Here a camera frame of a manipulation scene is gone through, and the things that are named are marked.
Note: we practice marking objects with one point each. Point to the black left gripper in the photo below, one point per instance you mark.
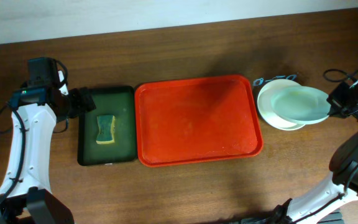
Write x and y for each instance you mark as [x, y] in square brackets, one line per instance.
[81, 101]

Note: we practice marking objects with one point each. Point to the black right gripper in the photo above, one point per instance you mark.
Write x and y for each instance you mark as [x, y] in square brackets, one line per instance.
[353, 101]

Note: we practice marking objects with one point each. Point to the green yellow sponge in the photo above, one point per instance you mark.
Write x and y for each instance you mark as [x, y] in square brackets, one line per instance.
[106, 124]

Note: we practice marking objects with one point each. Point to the light green plate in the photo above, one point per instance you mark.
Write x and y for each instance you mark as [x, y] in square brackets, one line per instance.
[301, 105]

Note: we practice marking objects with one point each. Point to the cream white plate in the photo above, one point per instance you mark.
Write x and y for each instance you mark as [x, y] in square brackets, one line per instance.
[265, 107]

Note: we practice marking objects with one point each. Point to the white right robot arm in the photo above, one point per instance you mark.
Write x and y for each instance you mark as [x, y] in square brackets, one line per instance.
[341, 185]

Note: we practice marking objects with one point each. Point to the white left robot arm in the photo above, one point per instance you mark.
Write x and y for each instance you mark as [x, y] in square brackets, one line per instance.
[25, 195]

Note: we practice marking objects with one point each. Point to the dark green sponge tray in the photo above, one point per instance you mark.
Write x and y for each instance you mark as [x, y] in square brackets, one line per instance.
[117, 101]

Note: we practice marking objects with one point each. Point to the red plastic tray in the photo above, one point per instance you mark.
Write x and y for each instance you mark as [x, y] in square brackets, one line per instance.
[196, 120]

